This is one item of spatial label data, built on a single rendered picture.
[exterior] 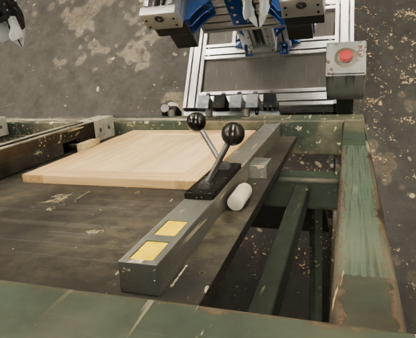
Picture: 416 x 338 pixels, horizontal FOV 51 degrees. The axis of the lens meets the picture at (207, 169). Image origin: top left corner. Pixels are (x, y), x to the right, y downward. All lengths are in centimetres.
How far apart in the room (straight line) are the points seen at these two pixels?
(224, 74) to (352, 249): 189
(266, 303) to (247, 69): 182
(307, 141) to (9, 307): 115
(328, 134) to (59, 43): 227
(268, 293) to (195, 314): 32
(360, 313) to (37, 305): 26
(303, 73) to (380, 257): 181
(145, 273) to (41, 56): 284
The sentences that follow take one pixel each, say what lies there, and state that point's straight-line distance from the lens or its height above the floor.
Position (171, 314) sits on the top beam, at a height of 188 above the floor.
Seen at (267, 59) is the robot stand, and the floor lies 21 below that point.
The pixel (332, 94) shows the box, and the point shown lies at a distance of 152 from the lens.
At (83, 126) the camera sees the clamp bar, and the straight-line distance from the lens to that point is 142.
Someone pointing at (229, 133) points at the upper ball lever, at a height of 155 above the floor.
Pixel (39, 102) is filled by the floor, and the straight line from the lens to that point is 309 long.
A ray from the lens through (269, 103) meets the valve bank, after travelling 158.
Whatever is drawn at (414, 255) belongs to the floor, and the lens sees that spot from 220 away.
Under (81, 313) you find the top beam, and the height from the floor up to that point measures 189.
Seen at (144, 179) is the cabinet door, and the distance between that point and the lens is 92.
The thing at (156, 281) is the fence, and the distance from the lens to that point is 51.
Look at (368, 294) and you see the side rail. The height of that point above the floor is 173.
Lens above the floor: 216
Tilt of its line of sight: 66 degrees down
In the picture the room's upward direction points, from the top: 44 degrees counter-clockwise
